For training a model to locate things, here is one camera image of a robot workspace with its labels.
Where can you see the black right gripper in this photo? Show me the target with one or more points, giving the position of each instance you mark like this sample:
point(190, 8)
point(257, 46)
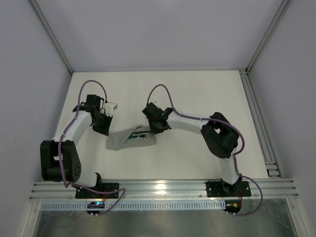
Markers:
point(156, 125)

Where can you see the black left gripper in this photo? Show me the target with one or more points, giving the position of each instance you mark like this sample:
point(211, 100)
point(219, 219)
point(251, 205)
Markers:
point(103, 121)

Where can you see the grey cloth napkin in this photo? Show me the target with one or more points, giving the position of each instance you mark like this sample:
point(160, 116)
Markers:
point(119, 140)

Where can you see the knife with green handle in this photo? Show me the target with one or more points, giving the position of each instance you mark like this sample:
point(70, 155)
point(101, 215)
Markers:
point(131, 135)

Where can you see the fork with green handle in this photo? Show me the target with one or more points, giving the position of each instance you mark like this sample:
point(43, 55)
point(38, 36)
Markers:
point(143, 135)

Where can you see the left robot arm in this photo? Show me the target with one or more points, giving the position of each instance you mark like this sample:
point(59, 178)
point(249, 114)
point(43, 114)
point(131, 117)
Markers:
point(59, 157)

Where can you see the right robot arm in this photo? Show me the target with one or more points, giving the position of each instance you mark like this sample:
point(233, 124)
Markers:
point(220, 137)

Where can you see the left controller board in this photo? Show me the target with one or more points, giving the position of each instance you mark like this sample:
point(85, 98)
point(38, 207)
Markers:
point(94, 208)

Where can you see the controller board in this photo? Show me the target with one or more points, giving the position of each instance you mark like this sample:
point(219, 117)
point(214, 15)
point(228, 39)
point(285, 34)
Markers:
point(232, 206)
point(94, 208)

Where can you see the right controller board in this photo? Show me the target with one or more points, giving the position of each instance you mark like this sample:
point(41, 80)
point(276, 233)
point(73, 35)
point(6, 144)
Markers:
point(232, 206)

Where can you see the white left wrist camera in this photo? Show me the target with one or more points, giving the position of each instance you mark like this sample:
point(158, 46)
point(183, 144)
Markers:
point(109, 108)

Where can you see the aluminium front rail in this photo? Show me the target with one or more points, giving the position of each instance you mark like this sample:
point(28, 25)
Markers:
point(162, 189)

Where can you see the aluminium rail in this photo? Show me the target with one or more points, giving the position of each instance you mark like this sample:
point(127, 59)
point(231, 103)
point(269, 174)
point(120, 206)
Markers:
point(162, 189)
point(267, 149)

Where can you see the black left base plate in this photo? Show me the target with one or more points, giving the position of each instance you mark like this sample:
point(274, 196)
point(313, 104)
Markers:
point(103, 191)

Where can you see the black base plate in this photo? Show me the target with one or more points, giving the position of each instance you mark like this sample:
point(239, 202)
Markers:
point(103, 191)
point(221, 189)

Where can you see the slotted grey cable duct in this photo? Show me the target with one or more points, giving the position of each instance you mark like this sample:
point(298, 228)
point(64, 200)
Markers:
point(136, 205)

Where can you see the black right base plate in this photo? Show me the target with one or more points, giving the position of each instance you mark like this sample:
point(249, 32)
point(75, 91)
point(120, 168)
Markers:
point(221, 189)

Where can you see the aluminium right side rail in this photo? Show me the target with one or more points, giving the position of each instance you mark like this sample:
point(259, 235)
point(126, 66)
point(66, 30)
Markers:
point(267, 149)

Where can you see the left corner frame post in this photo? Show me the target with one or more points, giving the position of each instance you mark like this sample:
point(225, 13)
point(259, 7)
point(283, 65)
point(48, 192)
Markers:
point(50, 33)

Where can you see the corner frame post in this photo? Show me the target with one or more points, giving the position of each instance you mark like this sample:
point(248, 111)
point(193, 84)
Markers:
point(272, 26)
point(50, 33)

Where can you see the right corner frame post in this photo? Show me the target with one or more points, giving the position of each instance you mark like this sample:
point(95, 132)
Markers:
point(272, 26)

